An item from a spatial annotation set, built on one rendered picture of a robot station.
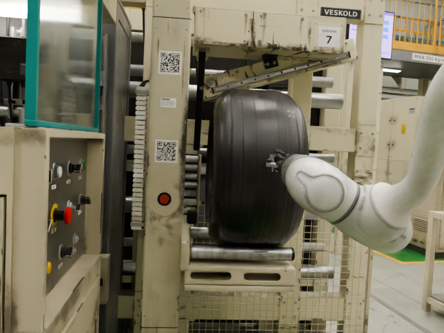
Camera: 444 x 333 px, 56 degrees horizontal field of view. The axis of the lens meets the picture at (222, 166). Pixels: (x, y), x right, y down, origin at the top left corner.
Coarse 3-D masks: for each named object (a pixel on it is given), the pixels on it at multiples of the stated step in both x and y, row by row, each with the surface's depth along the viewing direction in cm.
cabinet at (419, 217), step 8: (440, 184) 497; (432, 192) 508; (440, 192) 496; (432, 200) 508; (440, 200) 496; (416, 208) 533; (424, 208) 520; (432, 208) 507; (440, 208) 497; (416, 216) 532; (424, 216) 519; (416, 224) 532; (424, 224) 519; (440, 224) 499; (416, 232) 531; (424, 232) 518; (440, 232) 499; (416, 240) 531; (424, 240) 518; (440, 240) 500; (408, 248) 546; (416, 248) 532; (424, 248) 520; (440, 248) 502; (440, 256) 504
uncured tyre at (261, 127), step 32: (224, 96) 138; (256, 96) 136; (288, 96) 140; (224, 128) 127; (256, 128) 126; (288, 128) 127; (224, 160) 125; (256, 160) 123; (224, 192) 125; (256, 192) 124; (288, 192) 125; (224, 224) 129; (256, 224) 129; (288, 224) 130
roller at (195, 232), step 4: (192, 228) 164; (196, 228) 164; (200, 228) 164; (204, 228) 164; (192, 232) 163; (196, 232) 163; (200, 232) 163; (204, 232) 163; (192, 236) 163; (196, 236) 163; (200, 236) 163; (204, 236) 163; (208, 236) 163
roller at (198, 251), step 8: (192, 248) 135; (200, 248) 135; (208, 248) 136; (216, 248) 136; (224, 248) 136; (232, 248) 137; (240, 248) 137; (248, 248) 137; (256, 248) 138; (264, 248) 138; (272, 248) 138; (280, 248) 138; (288, 248) 139; (192, 256) 135; (200, 256) 135; (208, 256) 136; (216, 256) 136; (224, 256) 136; (232, 256) 136; (240, 256) 136; (248, 256) 137; (256, 256) 137; (264, 256) 137; (272, 256) 137; (280, 256) 137; (288, 256) 138
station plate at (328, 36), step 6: (318, 30) 168; (324, 30) 168; (330, 30) 168; (336, 30) 169; (318, 36) 168; (324, 36) 168; (330, 36) 168; (336, 36) 169; (318, 42) 168; (324, 42) 168; (330, 42) 169; (336, 42) 169
